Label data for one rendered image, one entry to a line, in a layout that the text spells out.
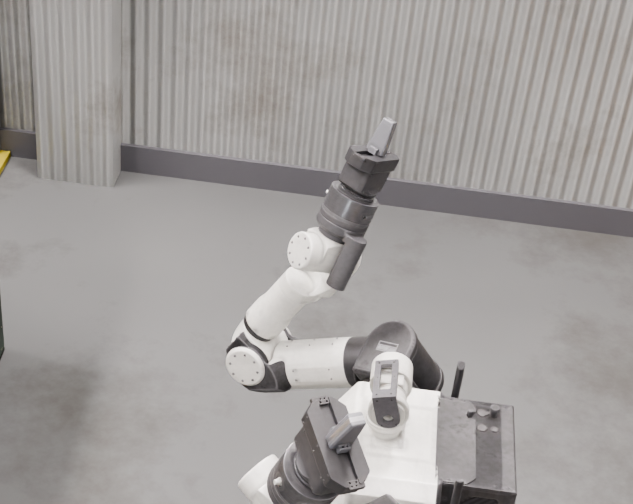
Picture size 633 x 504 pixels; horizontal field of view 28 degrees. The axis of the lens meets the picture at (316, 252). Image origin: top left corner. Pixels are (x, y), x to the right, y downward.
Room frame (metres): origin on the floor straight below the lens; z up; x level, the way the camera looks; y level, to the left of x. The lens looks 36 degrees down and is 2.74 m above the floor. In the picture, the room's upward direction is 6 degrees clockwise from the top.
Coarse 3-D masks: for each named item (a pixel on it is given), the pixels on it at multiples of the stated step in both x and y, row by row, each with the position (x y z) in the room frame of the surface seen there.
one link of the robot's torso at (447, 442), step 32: (416, 416) 1.49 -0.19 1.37; (448, 416) 1.50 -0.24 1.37; (480, 416) 1.51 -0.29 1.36; (512, 416) 1.52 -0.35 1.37; (384, 448) 1.41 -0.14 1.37; (416, 448) 1.42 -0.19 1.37; (448, 448) 1.43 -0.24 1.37; (480, 448) 1.44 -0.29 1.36; (512, 448) 1.44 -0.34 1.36; (384, 480) 1.35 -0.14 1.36; (416, 480) 1.35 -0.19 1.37; (448, 480) 1.36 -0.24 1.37; (480, 480) 1.37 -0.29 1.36; (512, 480) 1.37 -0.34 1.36
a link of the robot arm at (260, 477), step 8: (272, 456) 1.21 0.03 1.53; (256, 464) 1.19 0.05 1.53; (264, 464) 1.19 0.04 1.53; (272, 464) 1.19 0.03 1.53; (248, 472) 1.18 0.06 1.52; (256, 472) 1.18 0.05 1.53; (264, 472) 1.18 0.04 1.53; (272, 472) 1.15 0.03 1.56; (240, 480) 1.18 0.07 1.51; (248, 480) 1.17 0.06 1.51; (256, 480) 1.17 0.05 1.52; (264, 480) 1.17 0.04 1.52; (272, 480) 1.13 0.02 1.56; (240, 488) 1.18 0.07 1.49; (248, 488) 1.17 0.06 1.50; (256, 488) 1.16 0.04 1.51; (264, 488) 1.16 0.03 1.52; (272, 488) 1.13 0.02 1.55; (248, 496) 1.17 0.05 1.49; (256, 496) 1.16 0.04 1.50; (264, 496) 1.15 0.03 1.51; (272, 496) 1.12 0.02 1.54
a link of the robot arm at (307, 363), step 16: (288, 336) 1.79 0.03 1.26; (240, 352) 1.70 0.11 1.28; (256, 352) 1.70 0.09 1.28; (288, 352) 1.71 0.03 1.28; (304, 352) 1.70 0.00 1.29; (320, 352) 1.69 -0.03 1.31; (336, 352) 1.68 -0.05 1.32; (240, 368) 1.70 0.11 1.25; (256, 368) 1.69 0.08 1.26; (272, 368) 1.69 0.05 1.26; (288, 368) 1.69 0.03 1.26; (304, 368) 1.68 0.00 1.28; (320, 368) 1.67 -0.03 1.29; (336, 368) 1.66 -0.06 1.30; (256, 384) 1.69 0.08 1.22; (272, 384) 1.68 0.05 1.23; (288, 384) 1.68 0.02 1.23; (304, 384) 1.68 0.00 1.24; (320, 384) 1.67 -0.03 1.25; (336, 384) 1.66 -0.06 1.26
